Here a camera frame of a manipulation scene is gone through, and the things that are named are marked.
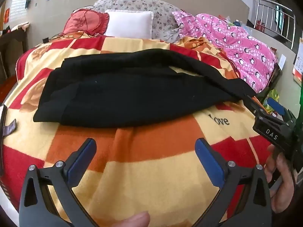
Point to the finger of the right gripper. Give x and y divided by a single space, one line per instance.
255 108
278 108

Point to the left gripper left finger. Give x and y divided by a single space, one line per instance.
36 204

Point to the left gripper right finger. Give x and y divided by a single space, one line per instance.
254 207

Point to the black knit pants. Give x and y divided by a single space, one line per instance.
118 90

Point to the person's right hand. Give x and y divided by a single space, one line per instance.
280 197

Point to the person's left hand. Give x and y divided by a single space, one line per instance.
139 220

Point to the pink penguin quilt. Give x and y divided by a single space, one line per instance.
254 60

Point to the metal stair railing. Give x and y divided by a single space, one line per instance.
275 20

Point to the smartphone with lit screen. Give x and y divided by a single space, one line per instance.
3 110

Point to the red orange yellow blanket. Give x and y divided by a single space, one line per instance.
150 168

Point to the red floor mat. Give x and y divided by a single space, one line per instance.
7 86

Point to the grey floral pillow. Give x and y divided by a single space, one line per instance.
164 26

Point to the dark wooden desk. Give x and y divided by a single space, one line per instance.
16 36

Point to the white pillow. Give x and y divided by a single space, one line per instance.
129 24

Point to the red frilled pillow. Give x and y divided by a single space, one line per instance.
89 21

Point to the black charger with cable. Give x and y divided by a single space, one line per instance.
45 40

